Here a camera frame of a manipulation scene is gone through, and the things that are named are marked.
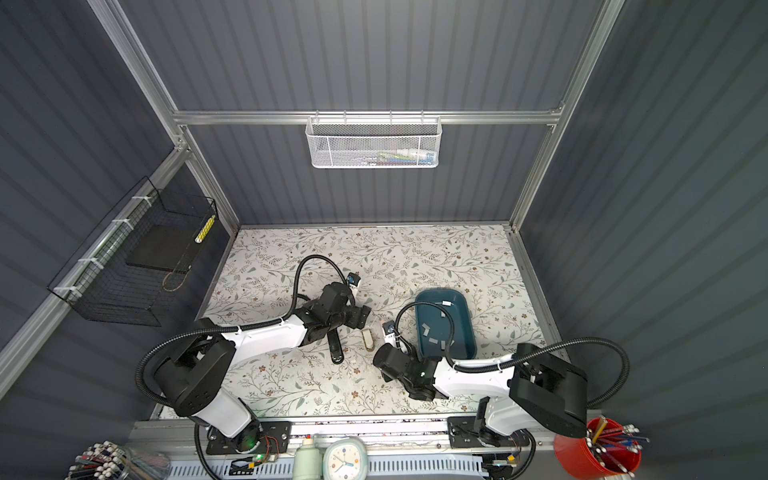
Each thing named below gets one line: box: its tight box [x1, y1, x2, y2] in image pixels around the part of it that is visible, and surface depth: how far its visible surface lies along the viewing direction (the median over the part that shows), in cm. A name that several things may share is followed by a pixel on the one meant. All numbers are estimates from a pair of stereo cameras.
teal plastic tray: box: [416, 288, 477, 360], surface depth 93 cm
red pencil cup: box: [554, 417, 642, 480], surface depth 61 cm
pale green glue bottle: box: [293, 438, 323, 480], surface depth 66 cm
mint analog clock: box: [323, 437, 369, 480], surface depth 69 cm
